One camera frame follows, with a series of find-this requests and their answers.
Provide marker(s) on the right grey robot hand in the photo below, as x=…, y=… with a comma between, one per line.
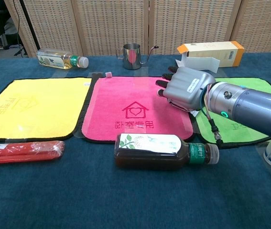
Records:
x=187, y=88

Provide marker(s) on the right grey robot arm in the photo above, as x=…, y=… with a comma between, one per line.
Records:
x=250, y=107

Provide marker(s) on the green cloth with house print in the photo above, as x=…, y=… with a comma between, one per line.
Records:
x=235, y=131

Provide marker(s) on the pink cloth with house print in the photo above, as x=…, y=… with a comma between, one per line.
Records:
x=125, y=107

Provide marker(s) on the yellow cloth with house print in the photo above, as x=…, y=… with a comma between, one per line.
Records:
x=37, y=107

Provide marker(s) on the orange and cream carton box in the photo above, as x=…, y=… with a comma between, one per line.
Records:
x=211, y=55

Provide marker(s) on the steel gooseneck pitcher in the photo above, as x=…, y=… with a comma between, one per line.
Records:
x=131, y=58

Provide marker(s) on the dark tea bottle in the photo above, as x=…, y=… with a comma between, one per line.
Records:
x=154, y=157

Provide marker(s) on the wooden lattice folding screen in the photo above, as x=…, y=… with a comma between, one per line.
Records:
x=135, y=23

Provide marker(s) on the light green tea bottle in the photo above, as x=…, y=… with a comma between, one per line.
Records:
x=58, y=60

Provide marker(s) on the black tripod stand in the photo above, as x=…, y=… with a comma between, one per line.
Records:
x=29, y=28

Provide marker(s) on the red chopsticks in plastic wrap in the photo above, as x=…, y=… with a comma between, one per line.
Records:
x=23, y=151

